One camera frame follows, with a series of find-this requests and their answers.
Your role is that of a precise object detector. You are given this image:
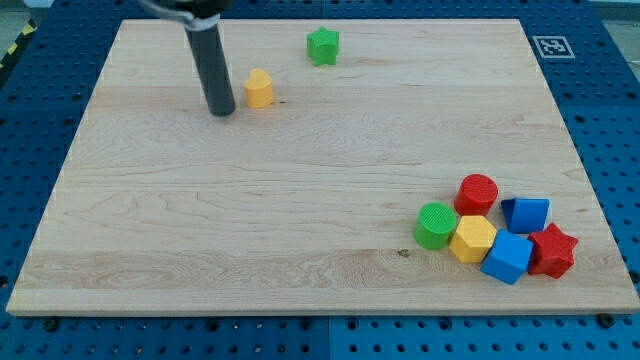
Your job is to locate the yellow heart block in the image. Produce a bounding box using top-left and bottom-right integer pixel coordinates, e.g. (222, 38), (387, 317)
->
(244, 68), (274, 109)

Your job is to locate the green star block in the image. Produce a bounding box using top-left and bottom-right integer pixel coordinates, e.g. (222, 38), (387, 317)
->
(306, 26), (340, 66)

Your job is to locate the red star block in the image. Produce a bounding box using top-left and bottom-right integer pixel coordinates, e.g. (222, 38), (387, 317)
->
(528, 223), (579, 279)

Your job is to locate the light wooden board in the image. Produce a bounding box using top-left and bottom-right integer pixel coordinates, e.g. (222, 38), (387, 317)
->
(7, 19), (639, 317)

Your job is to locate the green cylinder block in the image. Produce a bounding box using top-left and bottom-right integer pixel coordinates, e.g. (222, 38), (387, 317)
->
(414, 202), (457, 250)

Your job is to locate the red cylinder block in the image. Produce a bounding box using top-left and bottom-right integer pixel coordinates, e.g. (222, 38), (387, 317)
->
(453, 173), (499, 216)

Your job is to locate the yellow hexagon block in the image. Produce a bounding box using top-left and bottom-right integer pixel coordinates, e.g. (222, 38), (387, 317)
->
(449, 215), (497, 263)

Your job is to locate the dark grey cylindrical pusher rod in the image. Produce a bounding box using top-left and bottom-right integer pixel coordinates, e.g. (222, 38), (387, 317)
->
(186, 26), (236, 117)

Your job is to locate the blue cube block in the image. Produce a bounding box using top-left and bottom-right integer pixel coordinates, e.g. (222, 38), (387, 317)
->
(480, 229), (533, 285)

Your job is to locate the blue triangular prism block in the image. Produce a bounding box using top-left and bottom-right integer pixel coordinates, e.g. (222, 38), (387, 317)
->
(500, 198), (550, 234)

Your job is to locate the white fiducial marker tag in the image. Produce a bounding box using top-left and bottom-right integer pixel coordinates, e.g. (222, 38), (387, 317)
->
(533, 35), (575, 59)

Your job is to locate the yellow black hazard tape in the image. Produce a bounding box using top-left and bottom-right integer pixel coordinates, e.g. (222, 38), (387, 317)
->
(1, 18), (38, 71)

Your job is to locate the grey cable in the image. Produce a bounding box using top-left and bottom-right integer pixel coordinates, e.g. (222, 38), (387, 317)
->
(137, 0), (222, 30)

